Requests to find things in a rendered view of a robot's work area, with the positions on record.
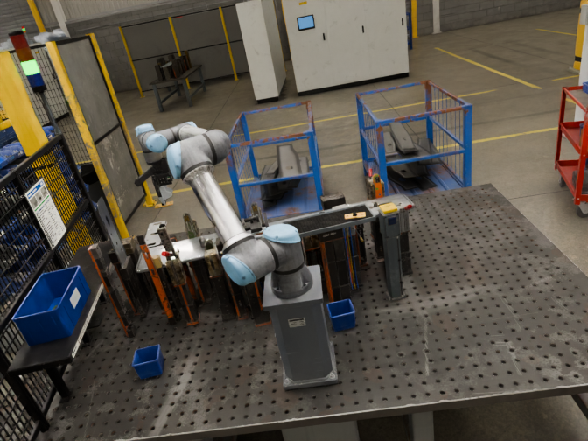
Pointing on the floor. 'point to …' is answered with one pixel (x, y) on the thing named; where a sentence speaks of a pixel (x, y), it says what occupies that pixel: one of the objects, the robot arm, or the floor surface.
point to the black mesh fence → (38, 272)
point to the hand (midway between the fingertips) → (163, 201)
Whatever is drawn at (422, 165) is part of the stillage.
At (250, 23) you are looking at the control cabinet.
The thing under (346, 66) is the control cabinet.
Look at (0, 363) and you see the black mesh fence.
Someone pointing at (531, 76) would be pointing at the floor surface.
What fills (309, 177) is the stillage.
